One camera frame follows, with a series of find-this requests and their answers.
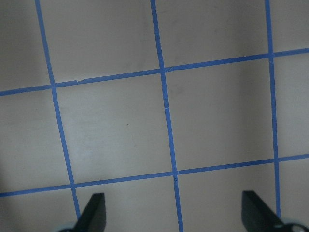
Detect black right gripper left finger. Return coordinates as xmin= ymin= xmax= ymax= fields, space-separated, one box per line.
xmin=58 ymin=193 xmax=107 ymax=232

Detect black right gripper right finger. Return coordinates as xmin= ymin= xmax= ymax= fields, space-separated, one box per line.
xmin=241 ymin=190 xmax=308 ymax=232

